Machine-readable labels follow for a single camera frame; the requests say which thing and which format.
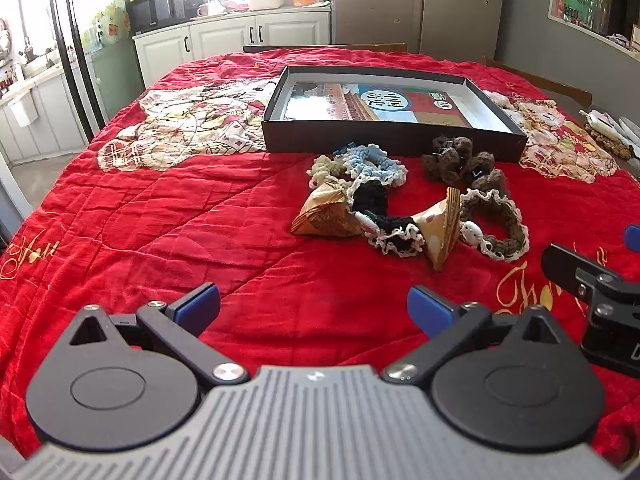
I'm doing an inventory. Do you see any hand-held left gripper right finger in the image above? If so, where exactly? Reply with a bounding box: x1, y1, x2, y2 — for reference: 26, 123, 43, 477
382, 286, 563, 385

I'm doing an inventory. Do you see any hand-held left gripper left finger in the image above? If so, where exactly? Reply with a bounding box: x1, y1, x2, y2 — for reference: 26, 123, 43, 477
67, 282, 251, 387

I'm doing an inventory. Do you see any olive scrunchie with white lace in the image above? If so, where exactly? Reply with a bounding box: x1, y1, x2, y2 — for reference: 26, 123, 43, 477
459, 189, 530, 262

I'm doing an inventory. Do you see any cream triangular snack packet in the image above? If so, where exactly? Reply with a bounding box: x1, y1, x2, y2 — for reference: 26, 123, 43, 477
412, 186, 462, 272

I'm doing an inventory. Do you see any brown crochet bear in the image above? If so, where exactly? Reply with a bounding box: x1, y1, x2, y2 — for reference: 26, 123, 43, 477
460, 152, 508, 196

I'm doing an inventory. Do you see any black scrunchie with white lace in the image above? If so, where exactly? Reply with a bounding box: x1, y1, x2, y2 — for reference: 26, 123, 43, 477
347, 177, 426, 256

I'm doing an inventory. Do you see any brown triangular snack packet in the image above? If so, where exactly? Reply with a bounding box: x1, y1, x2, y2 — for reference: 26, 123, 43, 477
290, 182, 363, 237

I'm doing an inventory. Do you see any light blue crochet scrunchie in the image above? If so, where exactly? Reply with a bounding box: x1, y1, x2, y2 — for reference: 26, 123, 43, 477
334, 144, 408, 188

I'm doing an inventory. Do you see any beige crochet scrunchie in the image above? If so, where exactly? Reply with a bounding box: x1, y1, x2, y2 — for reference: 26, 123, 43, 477
306, 154, 351, 191

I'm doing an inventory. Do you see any shallow black cardboard box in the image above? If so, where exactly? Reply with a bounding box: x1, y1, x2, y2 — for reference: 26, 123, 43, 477
262, 65, 529, 163

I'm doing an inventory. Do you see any red printed blanket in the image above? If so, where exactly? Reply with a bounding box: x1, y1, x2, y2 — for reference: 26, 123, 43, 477
0, 47, 640, 466

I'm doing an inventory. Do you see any woven wicker coaster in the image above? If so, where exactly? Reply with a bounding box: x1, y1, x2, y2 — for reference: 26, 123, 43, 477
590, 127, 636, 161

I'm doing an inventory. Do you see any clear drinking glasses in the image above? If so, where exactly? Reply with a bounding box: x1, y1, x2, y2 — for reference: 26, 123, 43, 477
592, 0, 612, 36

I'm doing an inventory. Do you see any white hanging bin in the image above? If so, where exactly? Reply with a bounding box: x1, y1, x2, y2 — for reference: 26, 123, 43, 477
7, 95, 39, 128

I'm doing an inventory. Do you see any white kitchen cabinet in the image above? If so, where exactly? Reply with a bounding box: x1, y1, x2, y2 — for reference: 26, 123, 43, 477
132, 7, 332, 88

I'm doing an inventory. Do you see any grey double-door refrigerator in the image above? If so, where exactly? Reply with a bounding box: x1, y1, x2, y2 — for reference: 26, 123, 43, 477
332, 0, 506, 61

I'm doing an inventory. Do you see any black microwave oven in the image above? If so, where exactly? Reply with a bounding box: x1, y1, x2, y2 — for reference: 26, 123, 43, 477
127, 0, 186, 36

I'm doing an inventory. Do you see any black sliding door frame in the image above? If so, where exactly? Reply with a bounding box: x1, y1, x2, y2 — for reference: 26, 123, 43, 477
47, 0, 107, 143

